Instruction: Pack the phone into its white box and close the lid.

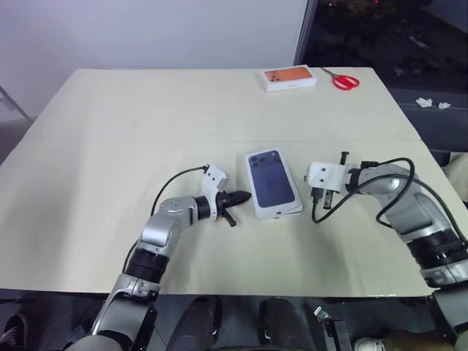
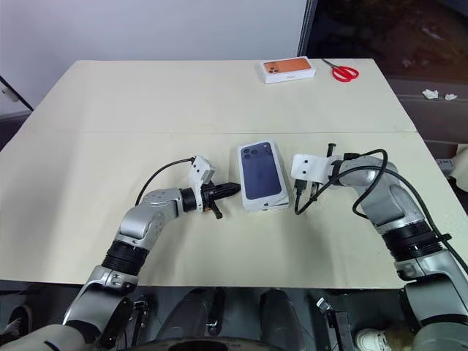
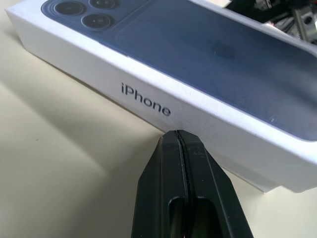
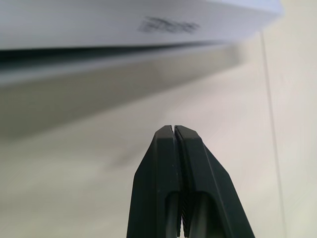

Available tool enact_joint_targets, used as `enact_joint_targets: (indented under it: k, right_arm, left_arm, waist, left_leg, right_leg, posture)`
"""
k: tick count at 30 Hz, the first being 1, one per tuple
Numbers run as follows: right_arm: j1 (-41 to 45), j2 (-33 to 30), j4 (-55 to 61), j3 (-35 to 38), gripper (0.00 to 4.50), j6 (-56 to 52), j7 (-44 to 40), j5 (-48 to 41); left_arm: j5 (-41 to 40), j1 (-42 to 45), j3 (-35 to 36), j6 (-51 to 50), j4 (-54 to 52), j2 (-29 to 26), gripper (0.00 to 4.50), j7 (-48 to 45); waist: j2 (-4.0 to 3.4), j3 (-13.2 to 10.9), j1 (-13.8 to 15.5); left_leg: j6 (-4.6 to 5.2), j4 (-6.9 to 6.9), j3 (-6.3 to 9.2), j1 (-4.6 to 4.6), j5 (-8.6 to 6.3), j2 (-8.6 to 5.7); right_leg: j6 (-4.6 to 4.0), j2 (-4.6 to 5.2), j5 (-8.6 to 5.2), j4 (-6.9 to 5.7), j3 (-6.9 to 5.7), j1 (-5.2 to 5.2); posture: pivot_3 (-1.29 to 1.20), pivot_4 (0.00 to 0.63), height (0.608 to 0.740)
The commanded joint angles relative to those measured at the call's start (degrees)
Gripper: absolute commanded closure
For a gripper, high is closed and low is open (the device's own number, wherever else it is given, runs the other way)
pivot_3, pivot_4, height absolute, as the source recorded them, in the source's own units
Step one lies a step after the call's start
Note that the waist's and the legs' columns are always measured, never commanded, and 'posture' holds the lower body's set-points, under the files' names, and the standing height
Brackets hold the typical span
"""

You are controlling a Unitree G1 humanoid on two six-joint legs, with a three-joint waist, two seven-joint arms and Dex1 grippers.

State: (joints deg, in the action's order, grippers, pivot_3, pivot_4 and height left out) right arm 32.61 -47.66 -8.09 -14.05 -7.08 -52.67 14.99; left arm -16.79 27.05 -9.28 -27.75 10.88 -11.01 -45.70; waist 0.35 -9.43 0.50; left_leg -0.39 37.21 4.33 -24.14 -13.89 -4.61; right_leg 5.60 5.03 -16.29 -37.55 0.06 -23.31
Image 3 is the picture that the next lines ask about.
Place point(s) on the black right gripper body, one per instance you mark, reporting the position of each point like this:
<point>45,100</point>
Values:
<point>284,15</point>

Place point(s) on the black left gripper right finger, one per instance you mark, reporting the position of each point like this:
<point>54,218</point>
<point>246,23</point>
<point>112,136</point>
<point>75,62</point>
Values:
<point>213,196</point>

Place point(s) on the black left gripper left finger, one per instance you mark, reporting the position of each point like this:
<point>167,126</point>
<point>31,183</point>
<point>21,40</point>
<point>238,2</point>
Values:
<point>161,188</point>

